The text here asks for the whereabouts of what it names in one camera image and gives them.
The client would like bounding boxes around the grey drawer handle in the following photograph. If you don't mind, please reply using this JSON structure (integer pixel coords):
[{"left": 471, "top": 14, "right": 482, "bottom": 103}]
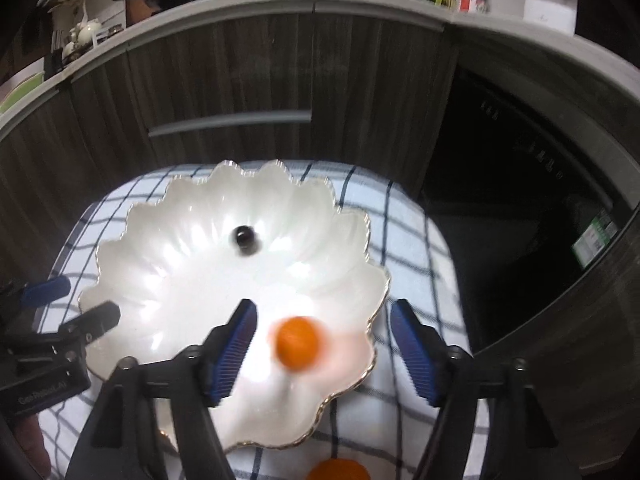
[{"left": 148, "top": 108, "right": 312, "bottom": 137}]

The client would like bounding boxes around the white round appliance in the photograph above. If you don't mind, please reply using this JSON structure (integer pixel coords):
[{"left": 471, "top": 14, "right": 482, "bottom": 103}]
[{"left": 524, "top": 0, "right": 576, "bottom": 36}]

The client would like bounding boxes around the dark wooden kitchen cabinet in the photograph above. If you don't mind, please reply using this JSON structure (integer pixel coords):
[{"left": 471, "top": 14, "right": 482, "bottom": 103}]
[{"left": 0, "top": 2, "right": 461, "bottom": 281}]

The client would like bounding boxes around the small dark cherry tomato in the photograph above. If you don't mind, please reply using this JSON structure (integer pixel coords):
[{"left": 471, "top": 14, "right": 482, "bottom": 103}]
[{"left": 232, "top": 226, "right": 257, "bottom": 252}]

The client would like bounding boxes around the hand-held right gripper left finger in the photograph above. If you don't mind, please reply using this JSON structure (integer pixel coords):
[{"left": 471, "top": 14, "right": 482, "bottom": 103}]
[{"left": 65, "top": 298, "right": 259, "bottom": 480}]

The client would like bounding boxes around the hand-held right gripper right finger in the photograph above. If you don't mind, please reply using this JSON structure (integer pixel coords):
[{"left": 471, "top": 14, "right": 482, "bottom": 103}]
[{"left": 390, "top": 298, "right": 581, "bottom": 480}]

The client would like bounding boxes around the white scalloped bowl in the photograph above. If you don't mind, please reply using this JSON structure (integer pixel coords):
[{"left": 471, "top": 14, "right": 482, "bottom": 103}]
[{"left": 79, "top": 159, "right": 392, "bottom": 453}]

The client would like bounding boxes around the black dishwasher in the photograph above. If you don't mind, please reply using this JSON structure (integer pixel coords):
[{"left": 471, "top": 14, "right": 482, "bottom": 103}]
[{"left": 417, "top": 67, "right": 640, "bottom": 361}]

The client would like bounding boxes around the orange cherry tomato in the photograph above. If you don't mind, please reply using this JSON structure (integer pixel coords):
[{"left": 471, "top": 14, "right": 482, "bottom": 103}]
[
  {"left": 306, "top": 457, "right": 371, "bottom": 480},
  {"left": 274, "top": 316, "right": 321, "bottom": 372}
]

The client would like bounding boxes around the white teapot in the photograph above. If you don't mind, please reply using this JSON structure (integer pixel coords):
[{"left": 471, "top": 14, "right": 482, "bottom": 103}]
[{"left": 75, "top": 17, "right": 103, "bottom": 43}]

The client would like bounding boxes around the person's left hand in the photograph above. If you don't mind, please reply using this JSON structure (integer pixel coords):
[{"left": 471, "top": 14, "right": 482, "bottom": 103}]
[{"left": 14, "top": 412, "right": 53, "bottom": 479}]

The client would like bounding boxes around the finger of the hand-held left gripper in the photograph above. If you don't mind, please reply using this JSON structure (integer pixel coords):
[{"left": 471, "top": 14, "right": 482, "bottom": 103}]
[
  {"left": 5, "top": 301, "right": 122, "bottom": 361},
  {"left": 0, "top": 275, "right": 72, "bottom": 313}
]

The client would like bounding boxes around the blue checked cloth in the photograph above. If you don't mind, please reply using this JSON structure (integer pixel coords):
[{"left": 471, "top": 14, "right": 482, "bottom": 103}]
[{"left": 37, "top": 160, "right": 491, "bottom": 480}]

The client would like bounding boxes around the green label sticker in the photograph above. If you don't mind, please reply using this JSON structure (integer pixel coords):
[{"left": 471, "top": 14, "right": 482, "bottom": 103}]
[{"left": 571, "top": 210, "right": 620, "bottom": 266}]

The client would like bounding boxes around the green plate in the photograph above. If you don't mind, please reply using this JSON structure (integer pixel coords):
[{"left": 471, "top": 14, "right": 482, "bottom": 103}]
[{"left": 0, "top": 72, "right": 46, "bottom": 113}]

